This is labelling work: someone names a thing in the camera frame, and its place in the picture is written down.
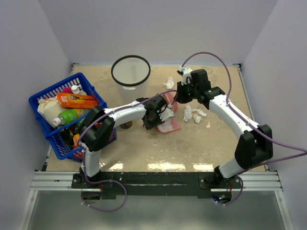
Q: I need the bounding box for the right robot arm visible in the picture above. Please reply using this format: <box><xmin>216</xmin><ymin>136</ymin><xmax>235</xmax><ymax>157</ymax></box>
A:
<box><xmin>176</xmin><ymin>67</ymin><xmax>273</xmax><ymax>188</ymax></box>

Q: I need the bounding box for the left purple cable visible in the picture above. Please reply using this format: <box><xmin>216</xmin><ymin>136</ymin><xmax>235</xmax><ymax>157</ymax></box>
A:
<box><xmin>78</xmin><ymin>90</ymin><xmax>178</xmax><ymax>212</ymax></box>

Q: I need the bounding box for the pink dustpan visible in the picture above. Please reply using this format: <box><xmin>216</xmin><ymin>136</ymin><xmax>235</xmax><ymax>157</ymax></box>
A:
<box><xmin>156</xmin><ymin>119</ymin><xmax>180</xmax><ymax>134</ymax></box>

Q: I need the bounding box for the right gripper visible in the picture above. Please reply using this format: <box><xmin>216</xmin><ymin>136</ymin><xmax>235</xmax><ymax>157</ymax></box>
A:
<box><xmin>175</xmin><ymin>80</ymin><xmax>200</xmax><ymax>104</ymax></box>

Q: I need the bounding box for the yellow pink snack box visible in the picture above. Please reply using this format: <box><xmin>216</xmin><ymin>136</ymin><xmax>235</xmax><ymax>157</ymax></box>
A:
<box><xmin>73</xmin><ymin>134</ymin><xmax>80</xmax><ymax>147</ymax></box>

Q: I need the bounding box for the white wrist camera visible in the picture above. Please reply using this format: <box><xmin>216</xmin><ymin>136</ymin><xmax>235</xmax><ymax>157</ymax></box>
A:
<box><xmin>159</xmin><ymin>104</ymin><xmax>175</xmax><ymax>122</ymax></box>
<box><xmin>177</xmin><ymin>66</ymin><xmax>192</xmax><ymax>85</ymax></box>

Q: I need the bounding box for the small white paper scrap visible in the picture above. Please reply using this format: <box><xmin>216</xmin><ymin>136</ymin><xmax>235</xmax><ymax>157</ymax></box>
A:
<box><xmin>191</xmin><ymin>109</ymin><xmax>207</xmax><ymax>124</ymax></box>

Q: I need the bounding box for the blue plastic basket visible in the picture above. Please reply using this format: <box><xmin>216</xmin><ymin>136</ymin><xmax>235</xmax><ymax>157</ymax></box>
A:
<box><xmin>28</xmin><ymin>72</ymin><xmax>107</xmax><ymax>162</ymax></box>

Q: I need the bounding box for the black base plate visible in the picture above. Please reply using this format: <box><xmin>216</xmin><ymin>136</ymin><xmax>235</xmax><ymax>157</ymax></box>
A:
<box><xmin>71</xmin><ymin>172</ymin><xmax>242</xmax><ymax>202</ymax></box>

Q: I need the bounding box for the tin can with orange label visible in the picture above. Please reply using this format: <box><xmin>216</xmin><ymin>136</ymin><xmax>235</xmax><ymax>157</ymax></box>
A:
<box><xmin>120</xmin><ymin>121</ymin><xmax>133</xmax><ymax>129</ymax></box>

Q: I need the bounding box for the purple cable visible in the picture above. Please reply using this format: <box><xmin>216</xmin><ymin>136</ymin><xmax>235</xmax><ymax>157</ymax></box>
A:
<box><xmin>181</xmin><ymin>51</ymin><xmax>307</xmax><ymax>207</ymax></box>
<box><xmin>78</xmin><ymin>90</ymin><xmax>178</xmax><ymax>212</ymax></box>

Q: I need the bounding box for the large crumpled white paper scrap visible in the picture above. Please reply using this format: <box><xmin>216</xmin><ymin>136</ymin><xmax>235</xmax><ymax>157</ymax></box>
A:
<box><xmin>163</xmin><ymin>77</ymin><xmax>175</xmax><ymax>90</ymax></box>

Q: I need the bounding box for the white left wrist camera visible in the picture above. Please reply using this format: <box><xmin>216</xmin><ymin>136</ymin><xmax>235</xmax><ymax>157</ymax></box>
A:
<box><xmin>159</xmin><ymin>104</ymin><xmax>175</xmax><ymax>122</ymax></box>

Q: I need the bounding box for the beige cloth bag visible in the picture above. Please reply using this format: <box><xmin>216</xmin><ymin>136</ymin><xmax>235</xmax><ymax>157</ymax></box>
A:
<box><xmin>37</xmin><ymin>97</ymin><xmax>65</xmax><ymax>127</ymax></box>

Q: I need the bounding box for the twisted white paper scrap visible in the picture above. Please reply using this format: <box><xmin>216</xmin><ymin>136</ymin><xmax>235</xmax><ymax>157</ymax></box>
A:
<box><xmin>183</xmin><ymin>104</ymin><xmax>193</xmax><ymax>122</ymax></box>

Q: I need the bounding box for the green bottle white cap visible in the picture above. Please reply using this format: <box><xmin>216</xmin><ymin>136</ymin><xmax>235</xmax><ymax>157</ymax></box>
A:
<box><xmin>53</xmin><ymin>109</ymin><xmax>89</xmax><ymax>127</ymax></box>

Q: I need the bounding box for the white pump bottle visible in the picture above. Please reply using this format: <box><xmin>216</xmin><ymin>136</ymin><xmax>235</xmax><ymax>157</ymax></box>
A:
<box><xmin>71</xmin><ymin>85</ymin><xmax>87</xmax><ymax>95</ymax></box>

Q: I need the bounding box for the pink hand brush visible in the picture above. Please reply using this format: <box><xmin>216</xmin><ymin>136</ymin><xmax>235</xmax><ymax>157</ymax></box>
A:
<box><xmin>162</xmin><ymin>92</ymin><xmax>178</xmax><ymax>113</ymax></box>

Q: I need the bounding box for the white bin with black rim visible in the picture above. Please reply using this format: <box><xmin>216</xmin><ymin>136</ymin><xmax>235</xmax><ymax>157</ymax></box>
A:
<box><xmin>111</xmin><ymin>55</ymin><xmax>151</xmax><ymax>104</ymax></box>

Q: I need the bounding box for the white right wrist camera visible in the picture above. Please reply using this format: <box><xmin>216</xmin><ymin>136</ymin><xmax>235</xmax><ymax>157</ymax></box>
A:
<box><xmin>177</xmin><ymin>66</ymin><xmax>192</xmax><ymax>85</ymax></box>

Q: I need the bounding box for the orange box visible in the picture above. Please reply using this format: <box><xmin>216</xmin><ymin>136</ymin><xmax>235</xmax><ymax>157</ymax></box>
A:
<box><xmin>56</xmin><ymin>92</ymin><xmax>98</xmax><ymax>109</ymax></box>

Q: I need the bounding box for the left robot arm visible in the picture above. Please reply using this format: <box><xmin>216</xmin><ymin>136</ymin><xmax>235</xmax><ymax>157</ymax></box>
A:
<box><xmin>77</xmin><ymin>94</ymin><xmax>174</xmax><ymax>188</ymax></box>

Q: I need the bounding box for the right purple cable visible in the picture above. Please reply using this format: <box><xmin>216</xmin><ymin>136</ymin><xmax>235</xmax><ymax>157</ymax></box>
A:
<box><xmin>181</xmin><ymin>51</ymin><xmax>307</xmax><ymax>207</ymax></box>

